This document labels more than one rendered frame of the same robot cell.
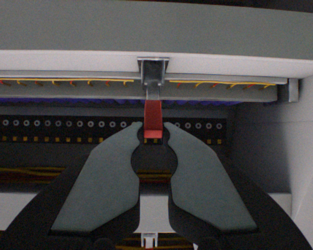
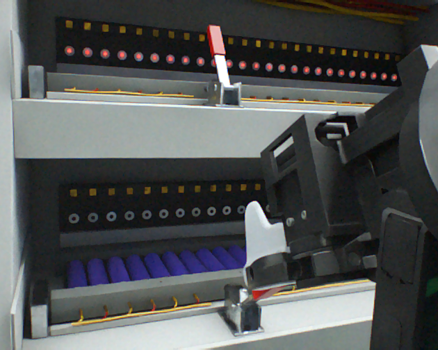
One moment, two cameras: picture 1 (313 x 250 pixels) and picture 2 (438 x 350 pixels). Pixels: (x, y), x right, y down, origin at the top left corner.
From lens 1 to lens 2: 25 cm
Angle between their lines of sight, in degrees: 25
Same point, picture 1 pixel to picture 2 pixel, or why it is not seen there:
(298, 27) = not seen: outside the picture
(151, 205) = (229, 145)
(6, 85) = not seen: hidden behind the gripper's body
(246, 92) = (101, 302)
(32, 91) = not seen: hidden behind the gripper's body
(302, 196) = (12, 166)
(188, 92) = (181, 290)
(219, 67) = (167, 333)
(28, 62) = (352, 305)
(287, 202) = (22, 145)
